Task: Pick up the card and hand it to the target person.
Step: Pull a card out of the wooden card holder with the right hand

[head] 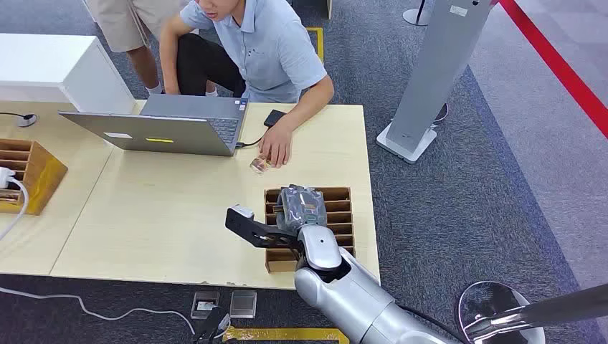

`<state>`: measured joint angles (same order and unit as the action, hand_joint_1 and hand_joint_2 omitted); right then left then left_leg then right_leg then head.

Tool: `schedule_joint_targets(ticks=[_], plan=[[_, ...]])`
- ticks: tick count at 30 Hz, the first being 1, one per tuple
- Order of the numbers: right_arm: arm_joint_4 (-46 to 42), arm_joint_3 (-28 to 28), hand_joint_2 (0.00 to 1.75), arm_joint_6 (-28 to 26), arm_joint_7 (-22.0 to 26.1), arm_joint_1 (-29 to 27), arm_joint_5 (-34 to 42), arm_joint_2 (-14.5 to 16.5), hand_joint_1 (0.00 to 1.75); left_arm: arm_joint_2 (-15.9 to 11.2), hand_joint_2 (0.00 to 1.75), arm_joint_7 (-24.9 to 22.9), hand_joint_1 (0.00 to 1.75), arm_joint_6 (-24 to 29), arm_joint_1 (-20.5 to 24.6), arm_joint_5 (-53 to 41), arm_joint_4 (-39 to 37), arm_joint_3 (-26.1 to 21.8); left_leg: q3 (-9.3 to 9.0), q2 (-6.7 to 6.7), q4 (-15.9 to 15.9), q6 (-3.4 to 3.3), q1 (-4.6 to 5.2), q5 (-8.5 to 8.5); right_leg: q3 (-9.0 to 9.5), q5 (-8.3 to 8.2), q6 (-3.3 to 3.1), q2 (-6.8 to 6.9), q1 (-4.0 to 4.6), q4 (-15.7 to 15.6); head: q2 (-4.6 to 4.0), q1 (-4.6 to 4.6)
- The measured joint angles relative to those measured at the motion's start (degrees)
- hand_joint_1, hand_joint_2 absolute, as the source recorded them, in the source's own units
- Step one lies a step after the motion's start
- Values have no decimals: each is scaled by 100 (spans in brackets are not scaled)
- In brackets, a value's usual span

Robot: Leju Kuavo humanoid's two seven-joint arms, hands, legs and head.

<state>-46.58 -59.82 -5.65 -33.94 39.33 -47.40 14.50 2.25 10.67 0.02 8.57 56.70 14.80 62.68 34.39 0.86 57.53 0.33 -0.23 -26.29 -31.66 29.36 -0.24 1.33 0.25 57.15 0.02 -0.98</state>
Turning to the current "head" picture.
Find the round stanchion base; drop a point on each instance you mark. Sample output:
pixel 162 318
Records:
pixel 442 114
pixel 415 16

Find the white cabinet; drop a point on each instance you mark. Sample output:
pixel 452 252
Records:
pixel 62 71

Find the person's left hand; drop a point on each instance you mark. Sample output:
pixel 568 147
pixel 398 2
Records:
pixel 277 142

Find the red barrier belt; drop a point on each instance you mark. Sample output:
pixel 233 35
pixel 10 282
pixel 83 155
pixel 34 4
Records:
pixel 560 69

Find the grey laptop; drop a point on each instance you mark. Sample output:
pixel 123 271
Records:
pixel 190 126

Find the person's left forearm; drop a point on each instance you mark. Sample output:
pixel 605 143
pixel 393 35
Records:
pixel 306 107

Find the person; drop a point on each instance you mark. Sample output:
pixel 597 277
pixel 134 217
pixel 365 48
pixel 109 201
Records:
pixel 128 28
pixel 271 52

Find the person's right forearm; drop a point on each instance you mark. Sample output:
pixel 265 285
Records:
pixel 168 61

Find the wooden slotted card holder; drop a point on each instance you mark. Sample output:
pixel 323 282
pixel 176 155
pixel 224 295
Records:
pixel 339 209
pixel 40 173

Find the closed floor socket box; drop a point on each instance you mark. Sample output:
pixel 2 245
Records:
pixel 243 304

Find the small black device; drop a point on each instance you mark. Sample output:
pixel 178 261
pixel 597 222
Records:
pixel 274 118

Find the open floor socket box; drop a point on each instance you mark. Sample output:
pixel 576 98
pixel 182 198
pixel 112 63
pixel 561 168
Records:
pixel 205 304

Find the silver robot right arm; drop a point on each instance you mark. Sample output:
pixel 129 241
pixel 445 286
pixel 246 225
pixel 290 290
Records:
pixel 351 294

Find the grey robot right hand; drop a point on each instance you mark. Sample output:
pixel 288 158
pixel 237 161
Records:
pixel 300 205

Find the grey kiosk stand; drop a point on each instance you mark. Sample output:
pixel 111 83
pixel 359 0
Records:
pixel 434 76

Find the shiny card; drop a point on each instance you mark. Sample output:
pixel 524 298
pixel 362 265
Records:
pixel 259 164

